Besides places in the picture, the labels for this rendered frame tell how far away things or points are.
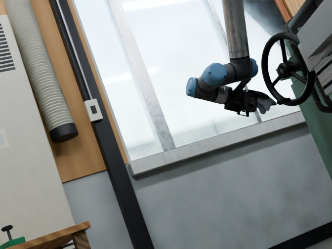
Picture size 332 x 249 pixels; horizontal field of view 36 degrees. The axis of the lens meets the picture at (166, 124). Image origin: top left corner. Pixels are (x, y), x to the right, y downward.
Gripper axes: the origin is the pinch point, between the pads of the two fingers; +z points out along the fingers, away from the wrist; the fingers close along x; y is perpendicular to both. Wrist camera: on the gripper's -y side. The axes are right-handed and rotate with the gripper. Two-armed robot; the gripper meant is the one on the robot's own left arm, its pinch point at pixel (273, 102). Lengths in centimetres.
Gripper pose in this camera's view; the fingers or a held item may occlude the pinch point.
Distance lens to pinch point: 203.8
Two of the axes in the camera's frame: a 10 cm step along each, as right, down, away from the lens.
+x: 2.9, -3.6, -8.9
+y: -1.0, 9.1, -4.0
